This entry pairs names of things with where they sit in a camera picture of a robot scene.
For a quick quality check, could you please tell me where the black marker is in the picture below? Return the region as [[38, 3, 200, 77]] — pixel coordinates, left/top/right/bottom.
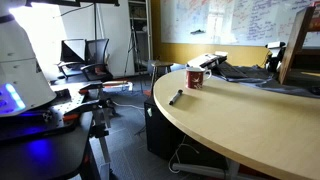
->
[[168, 88, 184, 106]]

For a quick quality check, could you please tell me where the red mug with white print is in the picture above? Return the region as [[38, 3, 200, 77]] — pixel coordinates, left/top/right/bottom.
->
[[185, 66, 213, 90]]

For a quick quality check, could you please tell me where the round wooden stool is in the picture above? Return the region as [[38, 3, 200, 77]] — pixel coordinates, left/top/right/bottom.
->
[[147, 59, 174, 95]]

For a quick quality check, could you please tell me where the black computer tower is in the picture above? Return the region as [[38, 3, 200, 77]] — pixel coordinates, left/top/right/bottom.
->
[[143, 95, 188, 162]]

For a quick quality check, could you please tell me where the black tripod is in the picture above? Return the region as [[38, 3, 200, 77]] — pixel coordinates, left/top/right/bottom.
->
[[123, 24, 145, 78]]

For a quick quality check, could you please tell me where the white shelf unit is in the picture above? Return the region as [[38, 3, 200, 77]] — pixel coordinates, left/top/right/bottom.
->
[[128, 0, 153, 73]]

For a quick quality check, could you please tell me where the black keyboard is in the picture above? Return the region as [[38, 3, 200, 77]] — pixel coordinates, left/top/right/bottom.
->
[[216, 61, 249, 80]]

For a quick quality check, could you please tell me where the black office chair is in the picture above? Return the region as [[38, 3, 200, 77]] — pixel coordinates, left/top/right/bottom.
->
[[79, 38, 114, 83], [57, 38, 88, 80]]

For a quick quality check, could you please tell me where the grey table leg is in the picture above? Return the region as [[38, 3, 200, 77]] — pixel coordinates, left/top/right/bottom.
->
[[171, 157, 242, 180]]

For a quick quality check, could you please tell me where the white and black device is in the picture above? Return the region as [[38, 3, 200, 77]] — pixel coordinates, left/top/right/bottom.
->
[[265, 41, 287, 73]]

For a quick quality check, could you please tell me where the black overhead light bar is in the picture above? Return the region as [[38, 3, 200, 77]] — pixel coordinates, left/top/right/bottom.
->
[[24, 0, 121, 8]]

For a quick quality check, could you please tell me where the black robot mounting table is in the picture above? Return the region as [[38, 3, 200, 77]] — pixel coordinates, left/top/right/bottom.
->
[[0, 81, 111, 180]]

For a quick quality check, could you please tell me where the orange handled bar clamp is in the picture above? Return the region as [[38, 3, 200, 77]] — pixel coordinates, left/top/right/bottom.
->
[[62, 98, 116, 180], [78, 79, 130, 98]]

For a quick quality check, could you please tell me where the white cable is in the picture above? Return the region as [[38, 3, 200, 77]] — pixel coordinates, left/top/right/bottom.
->
[[167, 134, 201, 174]]

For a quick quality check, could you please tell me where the wall whiteboard with writing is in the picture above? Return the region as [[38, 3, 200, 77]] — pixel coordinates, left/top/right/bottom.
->
[[160, 0, 320, 47]]

